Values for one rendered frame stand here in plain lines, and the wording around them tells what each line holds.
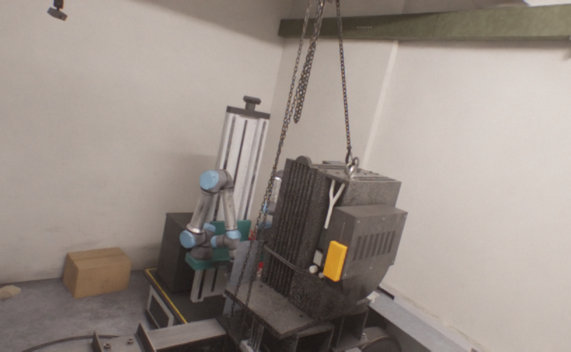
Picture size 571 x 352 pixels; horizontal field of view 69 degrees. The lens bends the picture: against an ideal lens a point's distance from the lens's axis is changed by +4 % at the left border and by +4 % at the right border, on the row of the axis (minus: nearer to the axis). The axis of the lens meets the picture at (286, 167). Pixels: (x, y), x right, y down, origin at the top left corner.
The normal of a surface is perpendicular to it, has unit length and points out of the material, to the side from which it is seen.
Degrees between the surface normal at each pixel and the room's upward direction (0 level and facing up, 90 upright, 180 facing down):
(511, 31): 90
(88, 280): 90
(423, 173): 90
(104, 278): 90
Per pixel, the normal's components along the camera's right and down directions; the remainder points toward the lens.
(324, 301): 0.68, 0.27
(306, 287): -0.69, -0.03
